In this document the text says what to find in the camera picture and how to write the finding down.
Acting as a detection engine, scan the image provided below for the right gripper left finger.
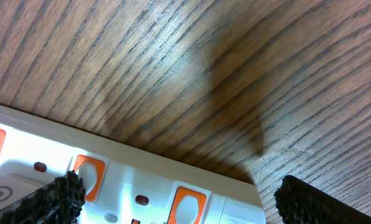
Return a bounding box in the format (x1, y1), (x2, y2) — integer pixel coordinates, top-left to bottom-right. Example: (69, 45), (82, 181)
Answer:
(0, 171), (85, 224)

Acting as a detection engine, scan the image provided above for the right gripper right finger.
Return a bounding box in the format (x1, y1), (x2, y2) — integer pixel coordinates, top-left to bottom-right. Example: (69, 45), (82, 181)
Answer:
(274, 175), (371, 224)

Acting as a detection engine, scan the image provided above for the white charger plug adapter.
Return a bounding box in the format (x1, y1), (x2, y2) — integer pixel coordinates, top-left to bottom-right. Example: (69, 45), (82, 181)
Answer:
(0, 175), (45, 209)

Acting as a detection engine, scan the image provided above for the white power strip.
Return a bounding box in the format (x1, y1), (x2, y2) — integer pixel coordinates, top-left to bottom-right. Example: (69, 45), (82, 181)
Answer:
(0, 105), (266, 223)

